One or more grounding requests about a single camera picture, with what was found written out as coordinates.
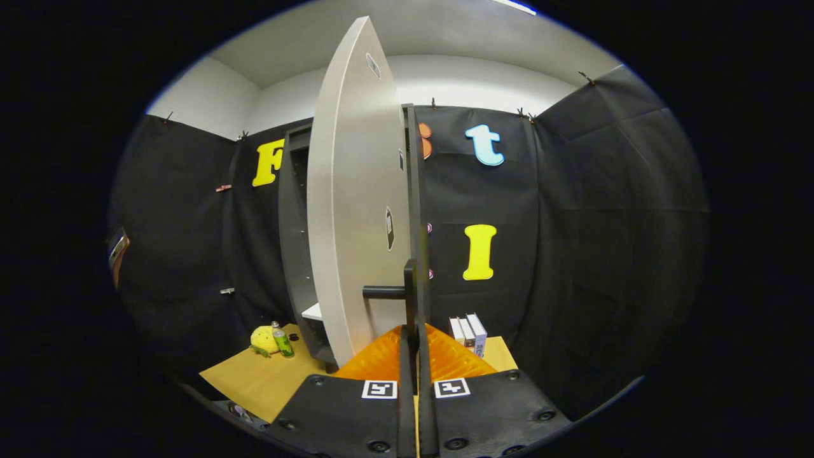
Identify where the yellow plush toy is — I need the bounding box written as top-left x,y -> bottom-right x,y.
249,325 -> 280,357

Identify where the beige shoe cabinet door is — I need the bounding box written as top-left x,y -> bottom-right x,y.
307,16 -> 433,376

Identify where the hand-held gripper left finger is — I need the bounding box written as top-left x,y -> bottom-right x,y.
267,324 -> 415,458

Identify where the dark object with orange edge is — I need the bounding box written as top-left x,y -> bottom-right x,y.
107,228 -> 132,288

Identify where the black door handle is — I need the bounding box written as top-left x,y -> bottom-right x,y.
362,260 -> 418,333

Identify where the black backdrop cloth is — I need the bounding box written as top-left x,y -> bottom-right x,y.
107,64 -> 712,424

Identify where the green bottle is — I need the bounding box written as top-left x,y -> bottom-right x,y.
271,321 -> 296,359

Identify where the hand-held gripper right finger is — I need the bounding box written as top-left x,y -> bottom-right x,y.
417,323 -> 573,458

